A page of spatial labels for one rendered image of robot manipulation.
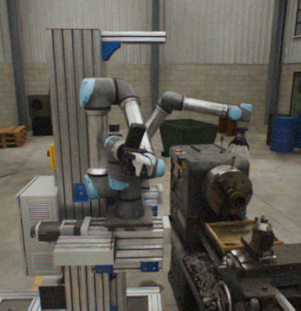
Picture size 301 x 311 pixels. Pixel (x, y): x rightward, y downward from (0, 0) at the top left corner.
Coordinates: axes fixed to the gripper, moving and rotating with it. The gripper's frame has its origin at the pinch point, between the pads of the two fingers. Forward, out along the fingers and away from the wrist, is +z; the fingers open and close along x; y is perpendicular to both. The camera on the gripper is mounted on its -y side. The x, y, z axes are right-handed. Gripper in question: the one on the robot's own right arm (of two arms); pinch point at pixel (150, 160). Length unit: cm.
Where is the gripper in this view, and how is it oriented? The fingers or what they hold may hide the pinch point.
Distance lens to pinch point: 83.7
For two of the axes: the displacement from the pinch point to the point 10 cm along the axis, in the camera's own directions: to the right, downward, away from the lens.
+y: -1.3, 9.7, 1.9
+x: -9.1, -0.4, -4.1
